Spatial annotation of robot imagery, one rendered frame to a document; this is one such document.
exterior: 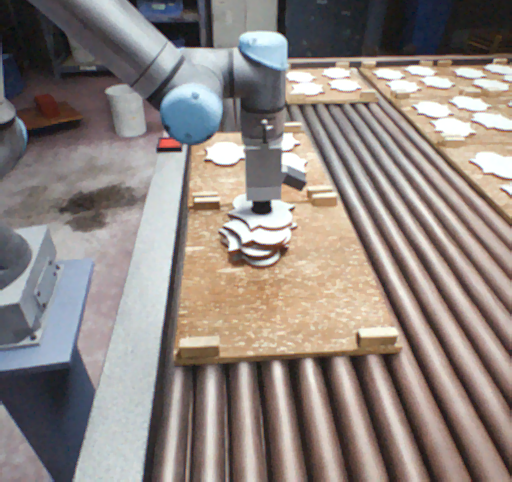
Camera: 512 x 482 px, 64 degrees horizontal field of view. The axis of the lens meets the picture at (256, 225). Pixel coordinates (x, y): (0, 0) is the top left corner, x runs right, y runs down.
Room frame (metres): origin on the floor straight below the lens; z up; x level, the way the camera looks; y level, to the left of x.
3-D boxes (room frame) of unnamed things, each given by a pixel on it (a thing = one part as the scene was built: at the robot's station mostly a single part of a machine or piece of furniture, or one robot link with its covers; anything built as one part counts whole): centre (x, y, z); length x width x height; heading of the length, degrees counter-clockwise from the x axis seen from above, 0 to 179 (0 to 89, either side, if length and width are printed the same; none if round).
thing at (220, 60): (0.64, 0.09, 1.26); 0.11 x 0.11 x 0.08; 2
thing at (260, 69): (0.67, -0.01, 1.27); 0.09 x 0.08 x 0.11; 92
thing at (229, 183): (1.00, 0.00, 0.93); 0.41 x 0.35 x 0.02; 5
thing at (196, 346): (0.38, 0.08, 0.95); 0.06 x 0.02 x 0.03; 94
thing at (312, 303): (0.59, -0.04, 0.93); 0.41 x 0.35 x 0.02; 4
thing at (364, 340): (0.40, -0.18, 0.95); 0.06 x 0.02 x 0.03; 94
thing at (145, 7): (5.46, 1.14, 0.72); 0.50 x 0.38 x 0.16; 92
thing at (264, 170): (0.66, -0.03, 1.11); 0.12 x 0.09 x 0.16; 94
